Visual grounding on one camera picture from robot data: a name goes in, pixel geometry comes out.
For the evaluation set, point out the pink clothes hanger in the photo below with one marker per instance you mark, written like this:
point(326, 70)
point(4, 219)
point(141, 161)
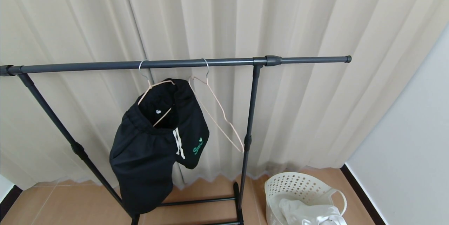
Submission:
point(217, 104)
point(140, 67)

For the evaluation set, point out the black shorts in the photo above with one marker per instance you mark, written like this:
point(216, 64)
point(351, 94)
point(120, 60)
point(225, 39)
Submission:
point(147, 161)

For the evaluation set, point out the black clothes rack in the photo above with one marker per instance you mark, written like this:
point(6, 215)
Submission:
point(308, 59)

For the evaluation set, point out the white laundry basket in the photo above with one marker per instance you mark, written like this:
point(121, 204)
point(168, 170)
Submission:
point(298, 184)

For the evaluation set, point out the heap of clothes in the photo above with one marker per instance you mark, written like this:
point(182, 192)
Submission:
point(308, 214)

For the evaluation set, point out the white curtain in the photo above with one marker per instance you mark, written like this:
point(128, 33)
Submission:
point(315, 7)

